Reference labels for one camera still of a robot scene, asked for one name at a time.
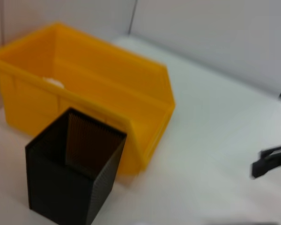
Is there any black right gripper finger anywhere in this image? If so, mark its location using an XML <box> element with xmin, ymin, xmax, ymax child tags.
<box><xmin>251</xmin><ymin>140</ymin><xmax>281</xmax><ymax>180</ymax></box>

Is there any black mesh pen holder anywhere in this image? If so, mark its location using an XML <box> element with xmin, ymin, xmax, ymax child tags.
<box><xmin>25</xmin><ymin>107</ymin><xmax>128</xmax><ymax>223</ymax></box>

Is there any yellow plastic bin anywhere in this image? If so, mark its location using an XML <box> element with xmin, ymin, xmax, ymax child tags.
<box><xmin>0</xmin><ymin>21</ymin><xmax>176</xmax><ymax>175</ymax></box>

